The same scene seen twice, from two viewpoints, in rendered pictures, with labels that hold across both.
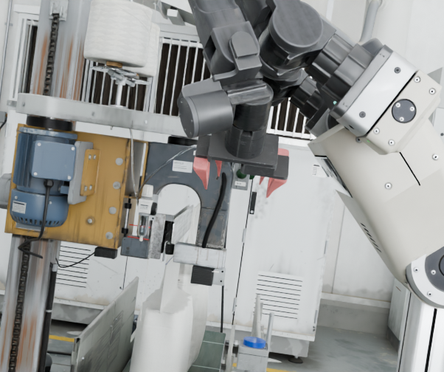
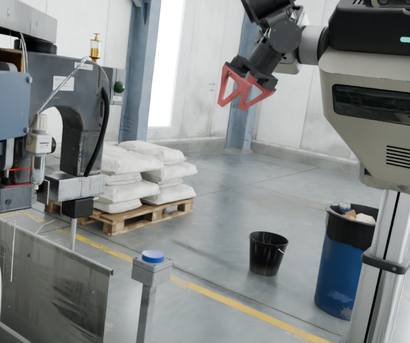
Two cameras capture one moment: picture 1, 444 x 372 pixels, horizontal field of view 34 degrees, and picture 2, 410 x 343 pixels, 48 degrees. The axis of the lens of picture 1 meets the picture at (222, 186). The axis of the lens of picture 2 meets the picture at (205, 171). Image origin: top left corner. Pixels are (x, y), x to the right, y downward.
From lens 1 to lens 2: 148 cm
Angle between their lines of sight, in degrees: 60
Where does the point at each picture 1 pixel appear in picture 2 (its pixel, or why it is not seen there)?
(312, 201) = not seen: outside the picture
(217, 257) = (99, 183)
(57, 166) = (14, 114)
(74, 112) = not seen: outside the picture
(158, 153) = (35, 68)
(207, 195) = (88, 116)
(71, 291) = not seen: outside the picture
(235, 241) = not seen: outside the picture
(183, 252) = (67, 188)
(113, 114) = (20, 12)
